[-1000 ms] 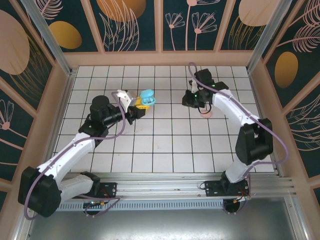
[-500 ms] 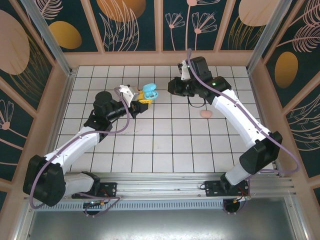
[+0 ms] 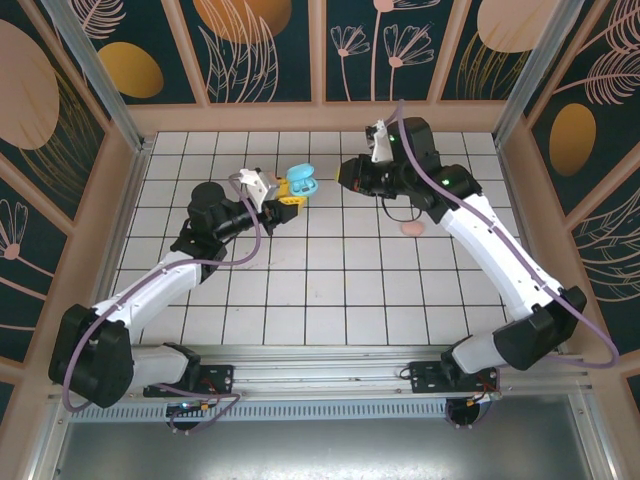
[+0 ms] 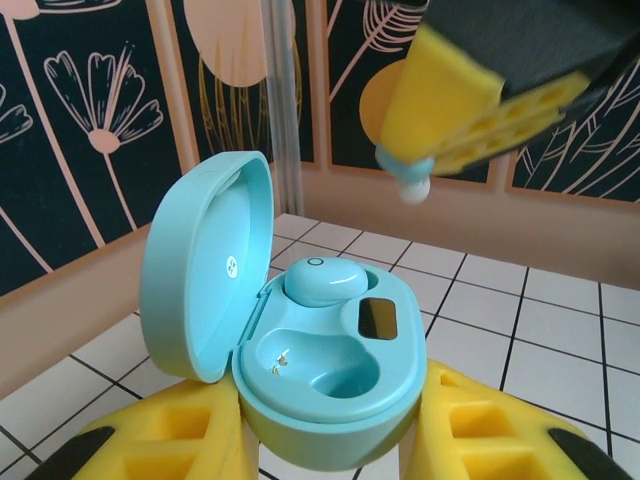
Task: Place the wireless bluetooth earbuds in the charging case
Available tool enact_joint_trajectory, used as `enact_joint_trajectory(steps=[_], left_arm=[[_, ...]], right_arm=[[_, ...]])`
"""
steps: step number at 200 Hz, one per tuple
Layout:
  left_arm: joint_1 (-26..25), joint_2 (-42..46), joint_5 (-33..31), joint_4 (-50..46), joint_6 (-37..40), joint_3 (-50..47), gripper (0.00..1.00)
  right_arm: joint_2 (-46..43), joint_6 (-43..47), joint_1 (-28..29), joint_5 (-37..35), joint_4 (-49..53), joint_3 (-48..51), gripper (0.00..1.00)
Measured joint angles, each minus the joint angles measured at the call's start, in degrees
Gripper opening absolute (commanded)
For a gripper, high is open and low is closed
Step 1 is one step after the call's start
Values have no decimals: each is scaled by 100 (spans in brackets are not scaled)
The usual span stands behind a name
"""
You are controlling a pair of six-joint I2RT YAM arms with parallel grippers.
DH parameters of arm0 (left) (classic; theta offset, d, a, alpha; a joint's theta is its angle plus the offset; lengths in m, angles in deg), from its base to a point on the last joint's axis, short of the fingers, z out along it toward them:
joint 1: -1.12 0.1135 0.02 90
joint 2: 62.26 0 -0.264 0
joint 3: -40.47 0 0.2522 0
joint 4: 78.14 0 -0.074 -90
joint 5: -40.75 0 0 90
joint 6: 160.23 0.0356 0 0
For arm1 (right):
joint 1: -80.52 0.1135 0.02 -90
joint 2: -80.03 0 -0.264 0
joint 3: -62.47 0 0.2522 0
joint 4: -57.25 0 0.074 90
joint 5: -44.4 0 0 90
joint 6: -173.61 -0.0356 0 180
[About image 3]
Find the blue earbud charging case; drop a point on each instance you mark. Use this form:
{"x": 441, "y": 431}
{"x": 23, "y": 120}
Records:
{"x": 300, "y": 172}

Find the pink earbud charging case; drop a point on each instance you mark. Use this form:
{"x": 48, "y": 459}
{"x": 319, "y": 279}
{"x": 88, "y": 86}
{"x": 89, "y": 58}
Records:
{"x": 412, "y": 228}

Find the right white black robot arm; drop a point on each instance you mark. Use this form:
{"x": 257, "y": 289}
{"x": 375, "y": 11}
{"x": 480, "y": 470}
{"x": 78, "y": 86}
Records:
{"x": 490, "y": 245}

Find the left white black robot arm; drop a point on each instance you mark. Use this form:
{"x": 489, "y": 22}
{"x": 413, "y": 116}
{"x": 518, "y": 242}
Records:
{"x": 150, "y": 290}

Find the grey metal sheet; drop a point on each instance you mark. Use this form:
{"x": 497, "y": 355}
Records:
{"x": 320, "y": 450}

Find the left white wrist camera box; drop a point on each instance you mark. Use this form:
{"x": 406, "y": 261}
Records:
{"x": 257, "y": 185}

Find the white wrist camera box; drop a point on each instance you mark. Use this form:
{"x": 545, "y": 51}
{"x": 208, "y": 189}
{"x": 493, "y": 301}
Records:
{"x": 382, "y": 147}
{"x": 257, "y": 185}

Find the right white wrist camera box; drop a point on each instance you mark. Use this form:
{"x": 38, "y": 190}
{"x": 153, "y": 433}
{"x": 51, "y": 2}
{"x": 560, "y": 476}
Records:
{"x": 382, "y": 147}

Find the aluminium frame post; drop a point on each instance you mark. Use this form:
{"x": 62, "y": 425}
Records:
{"x": 85, "y": 50}
{"x": 545, "y": 50}

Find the aluminium mounting rail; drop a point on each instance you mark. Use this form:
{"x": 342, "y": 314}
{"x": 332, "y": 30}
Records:
{"x": 320, "y": 370}

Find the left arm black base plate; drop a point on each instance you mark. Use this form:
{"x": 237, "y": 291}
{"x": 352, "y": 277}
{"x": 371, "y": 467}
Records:
{"x": 220, "y": 375}

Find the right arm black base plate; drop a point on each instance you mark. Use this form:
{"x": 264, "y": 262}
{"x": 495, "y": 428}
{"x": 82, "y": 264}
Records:
{"x": 425, "y": 375}

